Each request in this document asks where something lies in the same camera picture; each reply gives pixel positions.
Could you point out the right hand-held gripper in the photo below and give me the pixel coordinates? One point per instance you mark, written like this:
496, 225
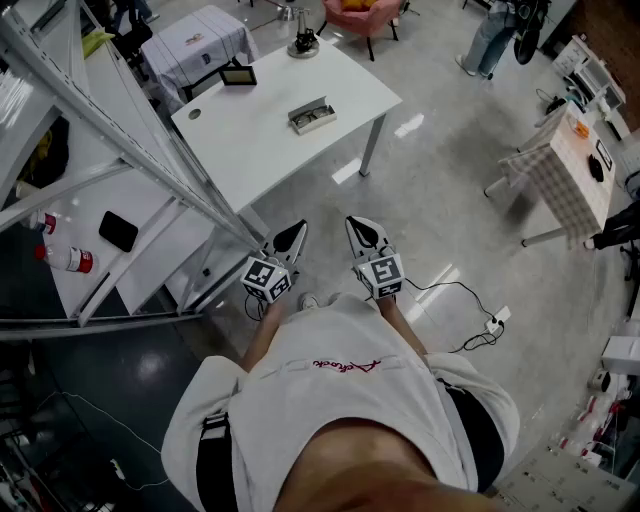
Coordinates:
382, 272

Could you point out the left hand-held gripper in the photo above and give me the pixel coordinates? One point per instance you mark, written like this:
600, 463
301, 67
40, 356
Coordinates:
265, 280

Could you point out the grey glasses case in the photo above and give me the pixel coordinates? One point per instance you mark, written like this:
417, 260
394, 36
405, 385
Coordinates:
320, 126

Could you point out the person's left forearm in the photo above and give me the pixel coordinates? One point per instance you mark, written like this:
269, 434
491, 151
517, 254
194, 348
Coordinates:
261, 335

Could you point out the person's right forearm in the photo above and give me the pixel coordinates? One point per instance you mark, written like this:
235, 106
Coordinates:
402, 327

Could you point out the person's left shoe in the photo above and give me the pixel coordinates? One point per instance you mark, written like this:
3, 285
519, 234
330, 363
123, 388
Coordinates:
308, 301

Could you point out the white table leg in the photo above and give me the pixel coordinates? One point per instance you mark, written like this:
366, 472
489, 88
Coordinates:
372, 145

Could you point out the person's white shirt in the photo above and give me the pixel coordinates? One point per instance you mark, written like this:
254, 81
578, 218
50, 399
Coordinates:
325, 395

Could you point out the white power strip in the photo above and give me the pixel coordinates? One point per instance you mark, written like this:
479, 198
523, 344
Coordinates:
498, 320

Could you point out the black phone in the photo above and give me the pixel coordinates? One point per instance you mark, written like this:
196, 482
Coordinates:
118, 231

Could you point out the silver desk lamp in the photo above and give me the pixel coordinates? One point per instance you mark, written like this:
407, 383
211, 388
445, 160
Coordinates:
303, 51

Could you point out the table with checked cloth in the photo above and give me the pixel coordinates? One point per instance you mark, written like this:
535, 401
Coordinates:
565, 170

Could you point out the pink armchair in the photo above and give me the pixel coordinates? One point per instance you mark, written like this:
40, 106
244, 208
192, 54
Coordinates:
360, 22

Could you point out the table with striped white cloth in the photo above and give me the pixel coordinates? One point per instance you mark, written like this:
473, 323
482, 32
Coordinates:
195, 45

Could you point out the clear bottle with red label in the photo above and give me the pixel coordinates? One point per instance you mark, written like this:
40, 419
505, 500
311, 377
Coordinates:
65, 258

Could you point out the white metal shelf rack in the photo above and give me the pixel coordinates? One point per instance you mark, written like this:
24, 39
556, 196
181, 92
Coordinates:
100, 115

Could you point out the person's neck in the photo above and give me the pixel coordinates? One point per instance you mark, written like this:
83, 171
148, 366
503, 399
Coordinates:
370, 470

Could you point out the orange cushion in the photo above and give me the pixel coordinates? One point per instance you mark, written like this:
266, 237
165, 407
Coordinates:
356, 4

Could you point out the small bottle with red cap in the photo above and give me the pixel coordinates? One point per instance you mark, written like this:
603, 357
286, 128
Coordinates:
42, 222

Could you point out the black bag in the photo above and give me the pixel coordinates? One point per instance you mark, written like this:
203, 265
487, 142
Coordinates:
47, 155

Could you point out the yellow-green cloth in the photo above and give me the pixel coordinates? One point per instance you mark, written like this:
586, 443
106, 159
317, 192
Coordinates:
97, 42

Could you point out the white cabinet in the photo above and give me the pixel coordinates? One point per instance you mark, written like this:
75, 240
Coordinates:
590, 75

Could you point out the white box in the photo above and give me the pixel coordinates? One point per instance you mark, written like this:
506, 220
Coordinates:
622, 355

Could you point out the dark picture frame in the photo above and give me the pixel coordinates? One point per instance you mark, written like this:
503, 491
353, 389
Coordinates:
238, 76

